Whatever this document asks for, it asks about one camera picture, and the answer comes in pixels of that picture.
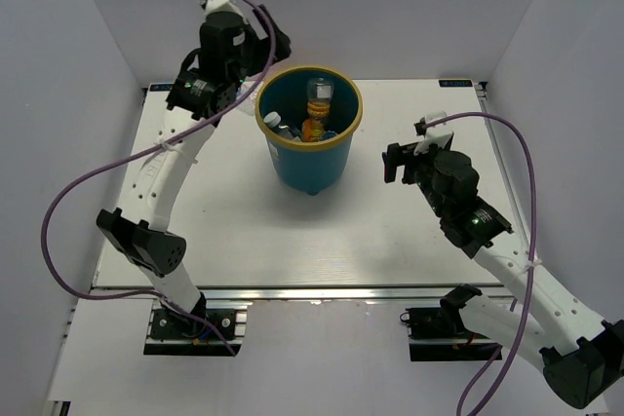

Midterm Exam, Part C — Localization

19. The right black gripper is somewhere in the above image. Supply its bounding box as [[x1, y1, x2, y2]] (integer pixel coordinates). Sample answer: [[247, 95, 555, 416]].
[[382, 142, 451, 218]]

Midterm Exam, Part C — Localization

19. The orange plastic bottle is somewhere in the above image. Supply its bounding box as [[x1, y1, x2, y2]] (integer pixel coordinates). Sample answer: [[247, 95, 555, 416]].
[[301, 118, 325, 142]]

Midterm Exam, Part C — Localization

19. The clear bottle with yellow band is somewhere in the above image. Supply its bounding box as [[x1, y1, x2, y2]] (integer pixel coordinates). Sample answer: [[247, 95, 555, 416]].
[[306, 77, 334, 124]]

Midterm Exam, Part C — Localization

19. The blue label water bottle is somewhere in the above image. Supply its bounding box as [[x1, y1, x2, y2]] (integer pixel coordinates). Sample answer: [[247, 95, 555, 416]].
[[237, 81, 262, 117], [320, 131, 337, 141]]

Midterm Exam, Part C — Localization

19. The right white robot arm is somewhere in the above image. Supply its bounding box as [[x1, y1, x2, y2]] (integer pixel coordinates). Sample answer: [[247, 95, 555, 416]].
[[382, 143, 623, 409]]

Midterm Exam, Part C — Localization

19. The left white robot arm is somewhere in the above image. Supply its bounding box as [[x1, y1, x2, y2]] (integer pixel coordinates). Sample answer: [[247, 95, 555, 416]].
[[97, 0, 292, 337]]

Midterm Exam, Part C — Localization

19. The teal bin with yellow rim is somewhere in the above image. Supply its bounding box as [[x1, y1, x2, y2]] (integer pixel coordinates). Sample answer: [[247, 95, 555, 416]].
[[254, 65, 364, 195]]

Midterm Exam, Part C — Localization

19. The left blue table sticker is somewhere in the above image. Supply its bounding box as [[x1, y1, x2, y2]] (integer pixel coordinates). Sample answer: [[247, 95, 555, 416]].
[[148, 83, 174, 93]]

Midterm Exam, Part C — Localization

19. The blue table sticker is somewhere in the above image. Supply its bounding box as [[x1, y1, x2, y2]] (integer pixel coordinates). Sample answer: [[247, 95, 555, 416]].
[[438, 79, 473, 88], [148, 83, 174, 93]]

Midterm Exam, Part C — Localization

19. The right blue table sticker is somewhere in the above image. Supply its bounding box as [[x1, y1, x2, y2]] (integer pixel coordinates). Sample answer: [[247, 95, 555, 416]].
[[438, 79, 473, 88]]

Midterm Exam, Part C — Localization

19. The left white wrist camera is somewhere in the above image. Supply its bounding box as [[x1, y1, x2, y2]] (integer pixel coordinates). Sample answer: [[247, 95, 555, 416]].
[[199, 0, 243, 18]]

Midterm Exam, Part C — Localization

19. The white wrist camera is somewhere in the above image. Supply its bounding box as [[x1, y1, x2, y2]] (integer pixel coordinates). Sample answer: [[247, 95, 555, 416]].
[[199, 0, 243, 18], [413, 111, 454, 155]]

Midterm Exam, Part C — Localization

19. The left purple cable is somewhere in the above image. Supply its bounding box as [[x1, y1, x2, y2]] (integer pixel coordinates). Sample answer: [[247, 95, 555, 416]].
[[40, 0, 275, 357]]

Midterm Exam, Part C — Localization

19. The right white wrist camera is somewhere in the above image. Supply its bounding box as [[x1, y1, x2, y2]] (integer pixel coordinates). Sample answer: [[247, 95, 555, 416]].
[[413, 111, 454, 155]]

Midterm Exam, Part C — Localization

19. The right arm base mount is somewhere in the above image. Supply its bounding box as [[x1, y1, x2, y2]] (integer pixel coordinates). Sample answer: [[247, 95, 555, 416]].
[[400, 284, 501, 362]]

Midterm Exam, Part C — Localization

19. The aluminium table front rail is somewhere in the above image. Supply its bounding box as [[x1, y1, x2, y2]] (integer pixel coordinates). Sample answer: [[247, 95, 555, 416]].
[[92, 284, 518, 304]]

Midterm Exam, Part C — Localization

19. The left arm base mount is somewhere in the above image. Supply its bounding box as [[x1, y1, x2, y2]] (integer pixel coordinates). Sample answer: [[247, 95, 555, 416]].
[[143, 300, 250, 357]]

